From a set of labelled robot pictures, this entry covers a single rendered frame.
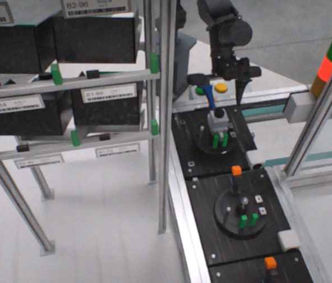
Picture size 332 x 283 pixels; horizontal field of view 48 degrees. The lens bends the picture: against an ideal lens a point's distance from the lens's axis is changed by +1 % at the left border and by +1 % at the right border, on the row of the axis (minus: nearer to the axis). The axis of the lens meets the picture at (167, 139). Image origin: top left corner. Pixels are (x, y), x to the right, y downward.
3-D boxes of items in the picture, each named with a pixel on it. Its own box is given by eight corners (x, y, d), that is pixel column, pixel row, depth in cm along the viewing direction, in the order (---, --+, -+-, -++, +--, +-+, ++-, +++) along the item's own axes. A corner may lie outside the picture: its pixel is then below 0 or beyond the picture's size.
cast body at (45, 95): (42, 97, 89) (38, 69, 86) (61, 97, 89) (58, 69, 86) (33, 112, 82) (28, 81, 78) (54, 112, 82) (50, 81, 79)
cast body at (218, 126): (206, 121, 113) (208, 104, 107) (220, 118, 113) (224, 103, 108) (213, 142, 108) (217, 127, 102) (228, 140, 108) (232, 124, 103)
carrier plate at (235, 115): (168, 118, 123) (168, 114, 121) (238, 109, 126) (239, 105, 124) (184, 181, 108) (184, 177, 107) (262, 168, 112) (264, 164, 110)
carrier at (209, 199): (185, 185, 108) (188, 161, 98) (264, 173, 111) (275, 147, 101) (206, 269, 93) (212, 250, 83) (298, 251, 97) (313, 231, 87)
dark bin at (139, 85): (94, 80, 99) (92, 51, 96) (144, 80, 100) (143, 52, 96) (73, 125, 74) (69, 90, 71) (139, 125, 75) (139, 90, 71)
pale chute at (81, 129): (52, 129, 114) (52, 114, 114) (96, 129, 115) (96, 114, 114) (19, 142, 86) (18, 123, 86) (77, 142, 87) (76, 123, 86)
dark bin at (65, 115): (36, 86, 97) (31, 58, 94) (87, 86, 98) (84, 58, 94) (-6, 136, 72) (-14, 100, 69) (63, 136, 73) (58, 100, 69)
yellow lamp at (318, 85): (306, 85, 89) (313, 69, 85) (326, 82, 90) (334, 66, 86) (315, 100, 86) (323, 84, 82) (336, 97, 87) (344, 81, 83)
